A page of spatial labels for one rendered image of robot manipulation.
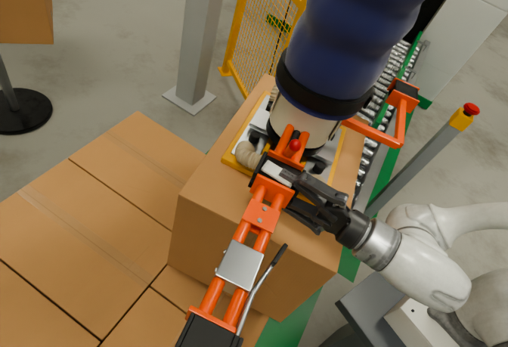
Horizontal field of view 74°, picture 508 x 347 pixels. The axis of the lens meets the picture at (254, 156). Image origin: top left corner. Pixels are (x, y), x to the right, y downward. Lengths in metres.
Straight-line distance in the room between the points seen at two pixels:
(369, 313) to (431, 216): 0.48
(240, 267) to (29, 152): 1.89
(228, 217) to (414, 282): 0.39
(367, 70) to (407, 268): 0.38
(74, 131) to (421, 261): 2.10
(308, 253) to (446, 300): 0.27
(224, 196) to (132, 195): 0.67
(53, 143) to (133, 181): 0.98
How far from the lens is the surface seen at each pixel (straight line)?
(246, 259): 0.57
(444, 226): 0.83
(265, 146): 0.91
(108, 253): 1.30
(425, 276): 0.70
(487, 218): 0.83
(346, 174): 0.99
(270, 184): 0.66
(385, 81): 2.64
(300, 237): 0.80
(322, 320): 1.98
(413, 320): 1.16
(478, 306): 1.13
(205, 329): 0.52
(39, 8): 1.89
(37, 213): 1.42
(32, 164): 2.26
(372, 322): 1.20
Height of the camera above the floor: 1.73
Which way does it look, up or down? 47 degrees down
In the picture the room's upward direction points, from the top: 22 degrees clockwise
